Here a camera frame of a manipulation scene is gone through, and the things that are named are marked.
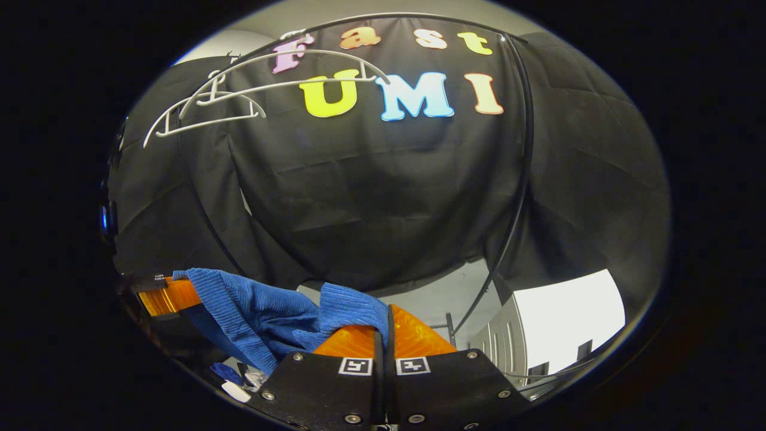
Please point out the white clothes hanger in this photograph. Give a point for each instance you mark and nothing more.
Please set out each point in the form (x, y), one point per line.
(203, 124)
(335, 52)

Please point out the black clothes rack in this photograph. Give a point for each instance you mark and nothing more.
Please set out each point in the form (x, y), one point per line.
(522, 179)

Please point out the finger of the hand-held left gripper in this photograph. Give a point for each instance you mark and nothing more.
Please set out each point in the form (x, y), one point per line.
(170, 298)

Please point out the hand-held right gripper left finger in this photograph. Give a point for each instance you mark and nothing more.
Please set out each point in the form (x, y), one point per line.
(323, 389)

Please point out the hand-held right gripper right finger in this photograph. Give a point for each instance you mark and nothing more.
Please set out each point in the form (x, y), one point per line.
(449, 389)

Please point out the black backdrop cloth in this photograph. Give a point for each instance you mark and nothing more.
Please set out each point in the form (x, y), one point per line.
(359, 209)

